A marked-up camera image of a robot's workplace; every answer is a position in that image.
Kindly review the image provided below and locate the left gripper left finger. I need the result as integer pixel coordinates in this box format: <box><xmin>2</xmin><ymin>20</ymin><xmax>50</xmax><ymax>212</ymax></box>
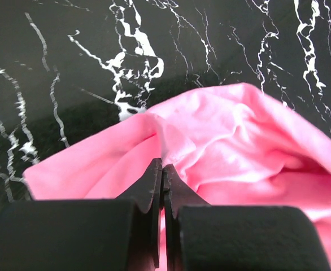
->
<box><xmin>0</xmin><ymin>159</ymin><xmax>162</xmax><ymax>270</ymax></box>

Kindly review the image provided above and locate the pink t shirt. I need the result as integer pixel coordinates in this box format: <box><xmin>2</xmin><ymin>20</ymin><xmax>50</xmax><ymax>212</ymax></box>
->
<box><xmin>24</xmin><ymin>84</ymin><xmax>331</xmax><ymax>264</ymax></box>

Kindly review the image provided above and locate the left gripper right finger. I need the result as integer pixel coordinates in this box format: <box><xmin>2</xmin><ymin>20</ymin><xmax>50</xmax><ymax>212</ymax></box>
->
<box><xmin>163</xmin><ymin>165</ymin><xmax>331</xmax><ymax>270</ymax></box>

